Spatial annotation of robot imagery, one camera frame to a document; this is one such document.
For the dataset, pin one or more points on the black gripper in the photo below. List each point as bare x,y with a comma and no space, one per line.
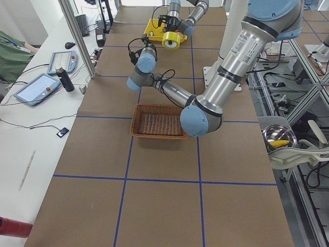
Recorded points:
172,22

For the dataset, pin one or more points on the yellow tape roll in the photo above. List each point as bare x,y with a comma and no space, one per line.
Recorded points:
171,40

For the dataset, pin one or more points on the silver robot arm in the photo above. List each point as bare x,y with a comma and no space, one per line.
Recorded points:
253,24
187,26

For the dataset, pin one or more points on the yellow plastic basket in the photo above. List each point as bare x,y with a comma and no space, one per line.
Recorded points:
155,33

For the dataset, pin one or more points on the brown wicker basket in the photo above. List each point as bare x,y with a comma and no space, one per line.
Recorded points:
157,121

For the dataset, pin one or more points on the black keyboard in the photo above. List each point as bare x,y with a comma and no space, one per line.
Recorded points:
82,24

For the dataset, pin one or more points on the black computer mouse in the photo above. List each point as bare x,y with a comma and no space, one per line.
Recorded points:
69,45

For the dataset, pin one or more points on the upper teach pendant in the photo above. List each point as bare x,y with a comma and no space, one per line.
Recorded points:
66,59

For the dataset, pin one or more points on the teach pendant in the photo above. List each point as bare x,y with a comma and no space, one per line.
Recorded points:
37,90
66,59

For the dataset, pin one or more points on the black water bottle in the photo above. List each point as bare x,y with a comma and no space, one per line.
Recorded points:
64,78

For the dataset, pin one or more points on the lower teach pendant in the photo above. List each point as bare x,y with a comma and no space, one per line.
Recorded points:
37,90

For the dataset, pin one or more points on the steel bowl with corn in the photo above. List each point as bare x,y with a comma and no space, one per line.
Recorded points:
279,136

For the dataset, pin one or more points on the small black device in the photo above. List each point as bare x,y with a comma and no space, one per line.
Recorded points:
61,133

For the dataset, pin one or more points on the red bottle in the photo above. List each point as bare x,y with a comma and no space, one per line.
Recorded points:
14,228

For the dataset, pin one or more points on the aluminium frame post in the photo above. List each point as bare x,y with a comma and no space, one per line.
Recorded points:
76,34

